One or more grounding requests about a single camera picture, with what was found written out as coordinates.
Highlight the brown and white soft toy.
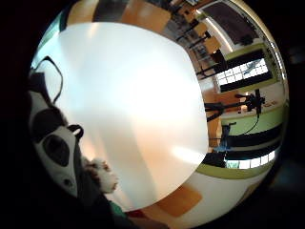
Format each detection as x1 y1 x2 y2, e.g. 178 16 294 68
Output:
83 157 119 195

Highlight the black stand with blue clamp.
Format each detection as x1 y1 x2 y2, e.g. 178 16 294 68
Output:
213 121 238 155

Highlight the row of wooden desks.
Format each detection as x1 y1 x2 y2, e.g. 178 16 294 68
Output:
173 2 225 79

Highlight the low strip window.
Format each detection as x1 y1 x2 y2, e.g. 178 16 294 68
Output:
224 149 276 170

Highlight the large gridded window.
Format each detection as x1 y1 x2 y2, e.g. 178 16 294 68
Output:
214 57 275 94

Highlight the dark ceiling panel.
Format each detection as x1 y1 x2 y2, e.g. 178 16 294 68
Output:
203 1 259 46

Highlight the black hanging cable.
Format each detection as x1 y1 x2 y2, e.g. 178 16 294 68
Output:
236 113 261 136

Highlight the black camera tripod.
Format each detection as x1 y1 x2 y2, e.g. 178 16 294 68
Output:
204 89 267 123

